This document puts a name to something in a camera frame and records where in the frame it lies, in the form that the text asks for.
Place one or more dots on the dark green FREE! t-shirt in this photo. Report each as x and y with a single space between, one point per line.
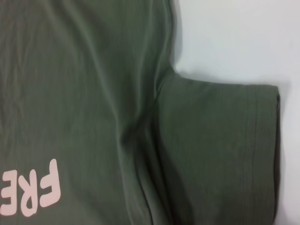
117 105

